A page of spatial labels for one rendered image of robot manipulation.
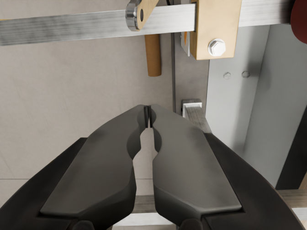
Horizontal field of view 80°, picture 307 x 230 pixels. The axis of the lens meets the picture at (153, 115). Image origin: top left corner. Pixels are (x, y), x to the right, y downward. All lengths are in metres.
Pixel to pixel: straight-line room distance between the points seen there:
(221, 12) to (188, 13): 0.04
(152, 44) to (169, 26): 0.79
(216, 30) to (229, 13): 0.02
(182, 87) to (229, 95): 0.18
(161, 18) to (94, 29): 0.08
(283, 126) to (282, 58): 0.15
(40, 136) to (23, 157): 0.30
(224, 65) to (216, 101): 0.11
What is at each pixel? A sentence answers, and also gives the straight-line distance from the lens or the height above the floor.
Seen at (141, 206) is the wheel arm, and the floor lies 0.95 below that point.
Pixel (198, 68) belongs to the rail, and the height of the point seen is 0.70.
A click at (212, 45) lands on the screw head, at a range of 0.25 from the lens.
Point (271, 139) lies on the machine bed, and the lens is 0.56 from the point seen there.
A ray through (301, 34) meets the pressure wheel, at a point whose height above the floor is 0.89.
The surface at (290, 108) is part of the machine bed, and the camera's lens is 0.49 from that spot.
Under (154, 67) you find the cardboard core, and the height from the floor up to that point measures 0.08.
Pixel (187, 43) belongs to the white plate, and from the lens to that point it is 0.33.
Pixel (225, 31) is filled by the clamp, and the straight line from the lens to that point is 0.26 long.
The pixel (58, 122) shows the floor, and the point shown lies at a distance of 1.50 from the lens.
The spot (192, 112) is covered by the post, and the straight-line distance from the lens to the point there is 0.42.
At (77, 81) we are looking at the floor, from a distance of 1.28.
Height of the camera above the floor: 1.12
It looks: 60 degrees down
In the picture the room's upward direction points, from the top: 179 degrees counter-clockwise
